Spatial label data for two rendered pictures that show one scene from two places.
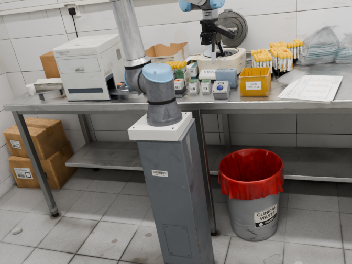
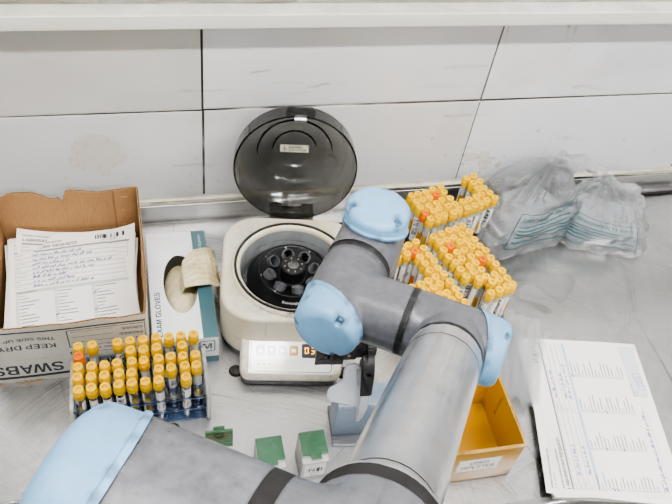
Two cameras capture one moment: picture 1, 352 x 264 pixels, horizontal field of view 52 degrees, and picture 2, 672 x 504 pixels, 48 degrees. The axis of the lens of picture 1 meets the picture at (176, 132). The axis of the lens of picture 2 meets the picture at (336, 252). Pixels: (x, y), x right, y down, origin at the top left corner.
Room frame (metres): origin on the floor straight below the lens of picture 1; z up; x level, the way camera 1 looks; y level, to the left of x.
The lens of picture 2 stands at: (1.31, 0.19, 1.96)
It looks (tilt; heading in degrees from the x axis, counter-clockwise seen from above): 47 degrees down; 318
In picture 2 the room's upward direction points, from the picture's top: 10 degrees clockwise
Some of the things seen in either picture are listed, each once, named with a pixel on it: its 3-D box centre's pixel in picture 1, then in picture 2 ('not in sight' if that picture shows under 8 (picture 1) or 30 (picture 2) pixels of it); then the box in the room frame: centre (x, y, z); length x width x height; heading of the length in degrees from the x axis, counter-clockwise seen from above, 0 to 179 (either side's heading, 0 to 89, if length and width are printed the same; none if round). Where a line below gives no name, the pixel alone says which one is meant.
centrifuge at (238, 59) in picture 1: (220, 63); (291, 294); (1.96, -0.32, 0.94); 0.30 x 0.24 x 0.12; 148
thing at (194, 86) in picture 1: (194, 86); (269, 461); (1.73, -0.13, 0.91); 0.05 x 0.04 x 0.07; 157
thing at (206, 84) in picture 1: (206, 86); (311, 454); (1.70, -0.19, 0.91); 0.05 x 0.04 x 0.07; 157
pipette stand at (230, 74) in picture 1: (226, 79); (364, 410); (1.72, -0.30, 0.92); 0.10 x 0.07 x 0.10; 62
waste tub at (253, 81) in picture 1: (255, 81); (464, 427); (1.61, -0.41, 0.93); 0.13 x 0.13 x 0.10; 67
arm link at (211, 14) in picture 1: (210, 14); not in sight; (1.74, -0.25, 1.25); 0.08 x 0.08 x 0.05
